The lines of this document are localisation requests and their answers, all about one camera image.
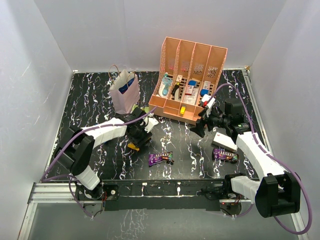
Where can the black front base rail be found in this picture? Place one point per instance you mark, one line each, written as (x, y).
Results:
(172, 194)

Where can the aluminium frame rail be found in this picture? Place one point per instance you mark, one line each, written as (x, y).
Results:
(143, 210)

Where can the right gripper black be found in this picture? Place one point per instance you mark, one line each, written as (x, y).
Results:
(199, 128)

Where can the small yellow box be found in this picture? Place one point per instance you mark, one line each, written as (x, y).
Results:
(182, 110)

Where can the purple M&M's packet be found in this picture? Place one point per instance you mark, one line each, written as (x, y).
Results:
(156, 158)
(225, 156)

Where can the white plastic packet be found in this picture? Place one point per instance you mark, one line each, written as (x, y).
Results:
(190, 99)

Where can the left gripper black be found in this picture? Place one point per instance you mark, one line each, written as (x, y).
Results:
(139, 141)

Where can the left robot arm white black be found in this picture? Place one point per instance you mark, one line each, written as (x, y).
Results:
(75, 148)

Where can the white rectangular box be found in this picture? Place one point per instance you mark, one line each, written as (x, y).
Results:
(224, 141)

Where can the light blue tape dispenser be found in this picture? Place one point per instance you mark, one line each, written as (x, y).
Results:
(165, 85)

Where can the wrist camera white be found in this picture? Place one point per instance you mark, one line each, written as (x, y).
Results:
(149, 123)
(207, 101)

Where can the green candy packet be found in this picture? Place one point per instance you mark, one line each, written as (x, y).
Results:
(145, 109)

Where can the yellow M&M's packet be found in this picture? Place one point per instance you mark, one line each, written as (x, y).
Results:
(132, 146)

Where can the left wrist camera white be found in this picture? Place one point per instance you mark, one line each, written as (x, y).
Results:
(149, 123)

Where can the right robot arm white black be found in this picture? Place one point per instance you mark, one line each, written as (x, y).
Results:
(277, 192)

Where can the orange desk file organizer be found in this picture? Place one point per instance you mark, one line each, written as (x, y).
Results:
(185, 60)

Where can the blue white item pack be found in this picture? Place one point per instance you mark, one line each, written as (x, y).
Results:
(206, 88)

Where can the blue Burts chips bag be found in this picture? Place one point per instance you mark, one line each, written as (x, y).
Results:
(126, 86)

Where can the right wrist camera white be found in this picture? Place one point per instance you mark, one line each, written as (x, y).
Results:
(207, 101)

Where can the black yellow utility knife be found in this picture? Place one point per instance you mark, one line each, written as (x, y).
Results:
(176, 92)

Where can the pale pink paper bag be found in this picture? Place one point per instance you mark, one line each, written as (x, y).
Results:
(123, 103)

